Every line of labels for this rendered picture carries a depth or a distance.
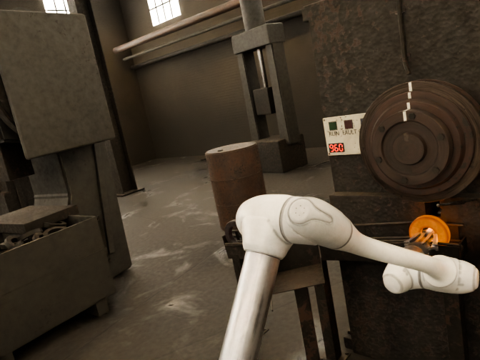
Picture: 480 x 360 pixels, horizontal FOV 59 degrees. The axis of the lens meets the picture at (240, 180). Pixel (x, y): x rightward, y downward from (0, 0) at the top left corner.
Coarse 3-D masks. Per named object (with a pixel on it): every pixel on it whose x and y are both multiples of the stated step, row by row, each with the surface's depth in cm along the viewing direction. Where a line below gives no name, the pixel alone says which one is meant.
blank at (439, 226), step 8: (424, 216) 171; (432, 216) 170; (416, 224) 173; (424, 224) 171; (432, 224) 169; (440, 224) 167; (416, 232) 174; (440, 232) 168; (448, 232) 166; (432, 240) 173; (440, 240) 168; (448, 240) 167
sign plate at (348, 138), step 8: (328, 120) 199; (336, 120) 196; (344, 120) 194; (352, 120) 191; (360, 120) 189; (328, 128) 200; (336, 128) 197; (344, 128) 195; (352, 128) 192; (328, 136) 202; (336, 136) 199; (344, 136) 196; (352, 136) 194; (328, 144) 203; (344, 144) 197; (352, 144) 195; (328, 152) 204; (336, 152) 201; (344, 152) 198; (352, 152) 196; (360, 152) 193
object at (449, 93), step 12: (408, 84) 158; (420, 84) 156; (432, 84) 153; (384, 96) 165; (444, 96) 151; (456, 96) 149; (372, 108) 170; (468, 108) 147; (360, 132) 176; (360, 144) 178; (372, 168) 177; (468, 180) 154; (396, 192) 173; (444, 192) 161; (456, 192) 158
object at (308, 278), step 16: (288, 256) 196; (304, 256) 195; (320, 256) 177; (288, 272) 195; (304, 272) 190; (320, 272) 186; (288, 288) 180; (304, 288) 185; (304, 304) 186; (304, 320) 188; (304, 336) 190
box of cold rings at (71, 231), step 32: (64, 224) 334; (96, 224) 321; (0, 256) 268; (32, 256) 283; (64, 256) 301; (96, 256) 320; (0, 288) 267; (32, 288) 282; (64, 288) 300; (96, 288) 320; (0, 320) 267; (32, 320) 282; (64, 320) 300; (0, 352) 266
